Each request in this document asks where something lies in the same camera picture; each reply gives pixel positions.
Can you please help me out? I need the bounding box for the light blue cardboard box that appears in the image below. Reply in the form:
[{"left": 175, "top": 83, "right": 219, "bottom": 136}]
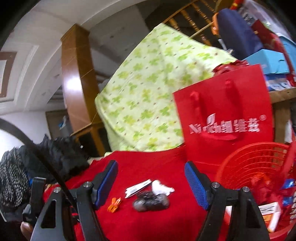
[{"left": 243, "top": 35, "right": 294, "bottom": 75}]

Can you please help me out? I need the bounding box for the wooden pillar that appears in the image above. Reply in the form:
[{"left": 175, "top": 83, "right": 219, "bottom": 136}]
[{"left": 60, "top": 24, "right": 109, "bottom": 158}]

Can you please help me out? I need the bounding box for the grey wrapper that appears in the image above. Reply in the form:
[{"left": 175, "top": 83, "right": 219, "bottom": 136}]
[{"left": 132, "top": 192, "right": 170, "bottom": 212}]

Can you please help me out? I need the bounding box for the navy blue bag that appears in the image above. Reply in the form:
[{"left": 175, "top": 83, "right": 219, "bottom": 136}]
[{"left": 213, "top": 9, "right": 264, "bottom": 57}]

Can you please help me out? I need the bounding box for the green clover print quilt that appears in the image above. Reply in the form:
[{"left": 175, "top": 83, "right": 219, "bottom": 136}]
[{"left": 94, "top": 23, "right": 236, "bottom": 152}]

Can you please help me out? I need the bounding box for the red plastic mesh basket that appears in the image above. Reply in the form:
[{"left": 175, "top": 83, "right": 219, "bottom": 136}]
[{"left": 214, "top": 142, "right": 296, "bottom": 241}]

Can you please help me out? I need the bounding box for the wooden stair railing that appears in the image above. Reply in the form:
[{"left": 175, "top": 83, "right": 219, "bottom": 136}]
[{"left": 162, "top": 0, "right": 220, "bottom": 45}]

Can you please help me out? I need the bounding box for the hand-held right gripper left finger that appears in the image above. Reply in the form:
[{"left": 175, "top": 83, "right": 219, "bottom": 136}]
[{"left": 30, "top": 160, "right": 119, "bottom": 241}]

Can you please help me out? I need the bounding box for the white tissue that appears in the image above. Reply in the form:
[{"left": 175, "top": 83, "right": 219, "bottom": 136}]
[{"left": 151, "top": 179, "right": 175, "bottom": 195}]

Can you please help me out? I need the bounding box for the white paper wrapper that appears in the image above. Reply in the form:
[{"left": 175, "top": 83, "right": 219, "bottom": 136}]
[{"left": 125, "top": 179, "right": 152, "bottom": 198}]

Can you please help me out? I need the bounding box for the black white spotted cloth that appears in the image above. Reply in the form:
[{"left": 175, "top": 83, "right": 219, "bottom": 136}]
[{"left": 0, "top": 148, "right": 30, "bottom": 209}]

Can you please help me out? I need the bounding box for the dark wooden cabinet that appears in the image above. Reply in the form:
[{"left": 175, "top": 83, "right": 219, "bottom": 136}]
[{"left": 45, "top": 111, "right": 74, "bottom": 139}]

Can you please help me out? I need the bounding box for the black clothing pile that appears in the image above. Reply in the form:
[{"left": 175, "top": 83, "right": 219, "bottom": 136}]
[{"left": 0, "top": 118, "right": 77, "bottom": 207}]

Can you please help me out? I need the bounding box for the white orange small carton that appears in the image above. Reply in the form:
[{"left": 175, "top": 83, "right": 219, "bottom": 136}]
[{"left": 256, "top": 202, "right": 282, "bottom": 232}]

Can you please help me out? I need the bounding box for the small orange wrapper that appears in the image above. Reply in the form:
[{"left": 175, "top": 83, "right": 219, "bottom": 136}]
[{"left": 107, "top": 197, "right": 122, "bottom": 212}]

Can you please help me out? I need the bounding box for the crumpled red plastic bag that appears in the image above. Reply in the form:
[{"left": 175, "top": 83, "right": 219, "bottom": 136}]
[{"left": 211, "top": 59, "right": 250, "bottom": 76}]

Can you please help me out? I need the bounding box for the person's left hand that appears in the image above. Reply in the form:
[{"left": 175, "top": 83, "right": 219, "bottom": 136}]
[{"left": 20, "top": 221, "right": 35, "bottom": 241}]

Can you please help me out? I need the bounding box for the red velvet cloth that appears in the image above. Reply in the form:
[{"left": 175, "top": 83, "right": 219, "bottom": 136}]
[{"left": 42, "top": 147, "right": 222, "bottom": 241}]

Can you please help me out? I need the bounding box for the red paper gift bag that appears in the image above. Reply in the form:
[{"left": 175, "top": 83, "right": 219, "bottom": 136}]
[{"left": 172, "top": 64, "right": 274, "bottom": 163}]

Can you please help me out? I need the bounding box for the wooden shelf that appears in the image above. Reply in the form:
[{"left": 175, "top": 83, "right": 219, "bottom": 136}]
[{"left": 268, "top": 87, "right": 296, "bottom": 144}]

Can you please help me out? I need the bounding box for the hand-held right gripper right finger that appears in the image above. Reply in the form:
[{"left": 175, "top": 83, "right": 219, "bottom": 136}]
[{"left": 184, "top": 161, "right": 271, "bottom": 241}]

